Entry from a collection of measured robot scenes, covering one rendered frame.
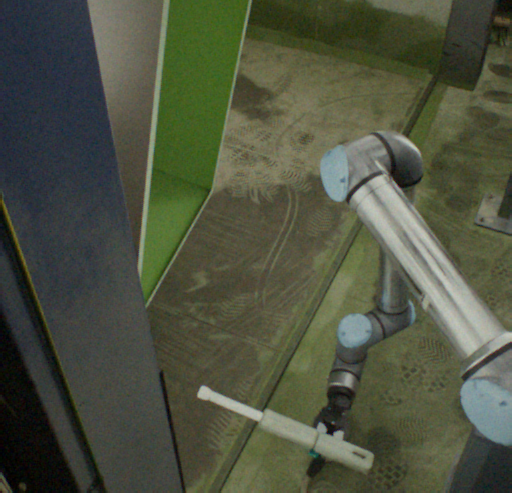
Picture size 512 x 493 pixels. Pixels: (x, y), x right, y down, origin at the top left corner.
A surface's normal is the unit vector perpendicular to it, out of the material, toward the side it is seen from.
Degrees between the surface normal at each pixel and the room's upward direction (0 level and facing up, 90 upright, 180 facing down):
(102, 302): 90
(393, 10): 90
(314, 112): 0
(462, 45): 90
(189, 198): 12
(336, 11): 90
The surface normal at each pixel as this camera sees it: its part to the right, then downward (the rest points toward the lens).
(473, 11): -0.43, 0.66
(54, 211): 0.90, 0.31
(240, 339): -0.02, -0.69
